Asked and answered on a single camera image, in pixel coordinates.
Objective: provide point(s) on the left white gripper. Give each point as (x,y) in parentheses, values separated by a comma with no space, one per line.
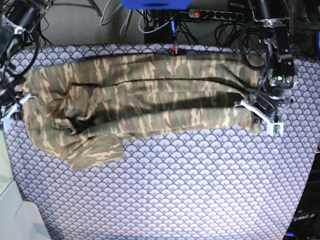
(273,117)

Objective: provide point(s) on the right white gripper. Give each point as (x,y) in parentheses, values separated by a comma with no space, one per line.
(8,111)

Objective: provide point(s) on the camouflage T-shirt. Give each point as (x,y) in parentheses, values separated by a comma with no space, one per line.
(82,111)

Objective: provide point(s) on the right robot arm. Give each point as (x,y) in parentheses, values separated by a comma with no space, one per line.
(22,19)

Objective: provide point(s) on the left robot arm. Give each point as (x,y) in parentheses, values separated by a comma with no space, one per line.
(280,72)

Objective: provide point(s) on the patterned blue tablecloth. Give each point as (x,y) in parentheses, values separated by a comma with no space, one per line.
(208,184)

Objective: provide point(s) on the black OpenArm case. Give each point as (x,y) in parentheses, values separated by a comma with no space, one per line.
(305,224)

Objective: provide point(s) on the white plastic bin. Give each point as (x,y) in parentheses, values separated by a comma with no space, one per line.
(19,219)

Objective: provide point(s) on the red black table clamp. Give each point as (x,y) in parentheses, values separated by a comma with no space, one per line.
(175,49)

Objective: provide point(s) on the black box under table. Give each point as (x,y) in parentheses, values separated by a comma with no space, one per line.
(162,36)

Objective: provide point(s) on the black power strip red switch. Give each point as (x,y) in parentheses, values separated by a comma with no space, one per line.
(215,15)

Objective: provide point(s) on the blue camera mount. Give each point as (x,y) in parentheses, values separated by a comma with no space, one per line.
(156,4)

